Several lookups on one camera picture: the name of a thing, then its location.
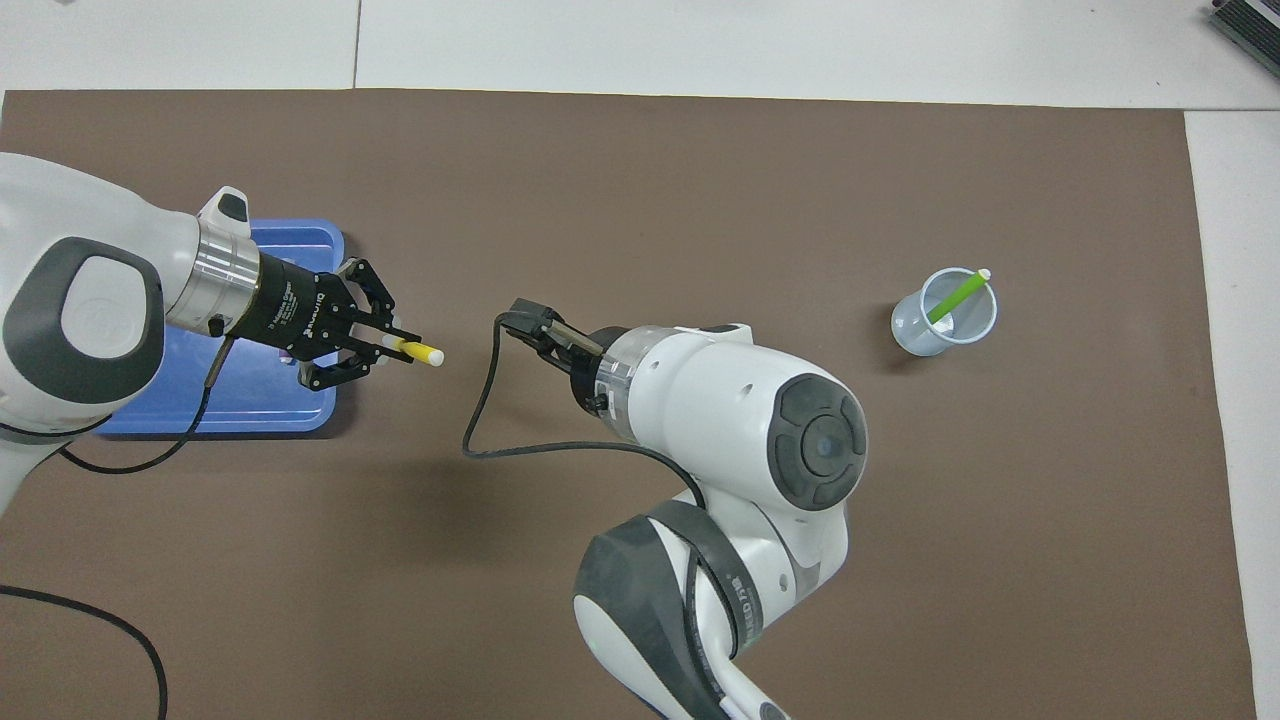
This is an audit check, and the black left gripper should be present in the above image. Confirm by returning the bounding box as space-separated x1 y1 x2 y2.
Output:
240 255 421 392

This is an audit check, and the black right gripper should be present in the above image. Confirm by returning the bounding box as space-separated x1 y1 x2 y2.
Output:
505 298 616 413

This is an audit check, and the green pen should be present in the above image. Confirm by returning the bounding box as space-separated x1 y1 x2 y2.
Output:
925 268 993 326

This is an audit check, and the blue plastic tray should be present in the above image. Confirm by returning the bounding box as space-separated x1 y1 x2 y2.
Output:
95 219 346 438

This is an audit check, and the brown table mat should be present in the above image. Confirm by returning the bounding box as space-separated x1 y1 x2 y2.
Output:
0 88 1259 720

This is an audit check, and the translucent plastic cup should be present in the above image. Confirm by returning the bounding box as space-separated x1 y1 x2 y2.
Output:
891 267 998 358

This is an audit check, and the grey ribbed device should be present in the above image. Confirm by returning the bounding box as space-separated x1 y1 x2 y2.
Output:
1205 0 1280 51

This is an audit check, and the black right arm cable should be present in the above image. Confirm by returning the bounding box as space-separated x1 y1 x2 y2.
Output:
462 310 711 641

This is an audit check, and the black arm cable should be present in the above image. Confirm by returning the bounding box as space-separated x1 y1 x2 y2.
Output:
462 310 711 641
0 335 236 720

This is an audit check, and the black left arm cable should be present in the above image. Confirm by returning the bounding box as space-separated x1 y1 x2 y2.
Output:
0 335 236 720

